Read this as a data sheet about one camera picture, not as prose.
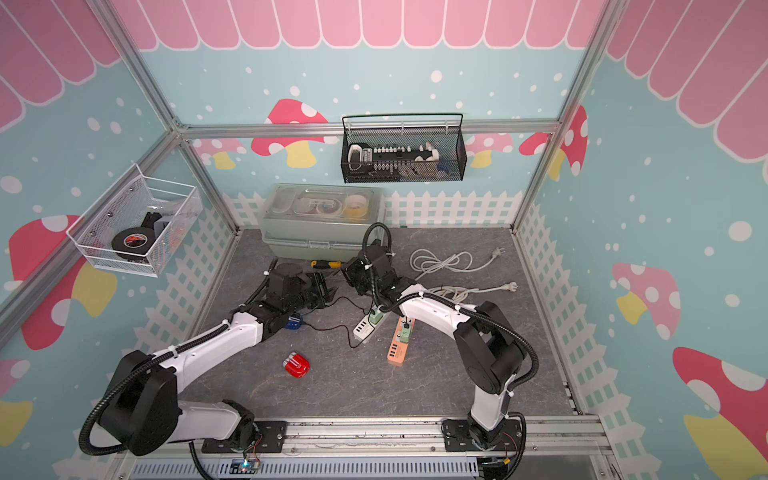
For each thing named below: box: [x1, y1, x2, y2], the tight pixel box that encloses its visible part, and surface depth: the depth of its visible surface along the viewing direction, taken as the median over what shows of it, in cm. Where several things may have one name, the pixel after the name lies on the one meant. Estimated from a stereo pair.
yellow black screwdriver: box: [310, 260, 343, 269], surface depth 108 cm
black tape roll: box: [112, 227, 156, 259], surface depth 70 cm
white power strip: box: [353, 312, 385, 344], surface depth 91 cm
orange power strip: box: [387, 316, 415, 364], surface depth 88 cm
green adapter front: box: [400, 326, 411, 344], surface depth 87 cm
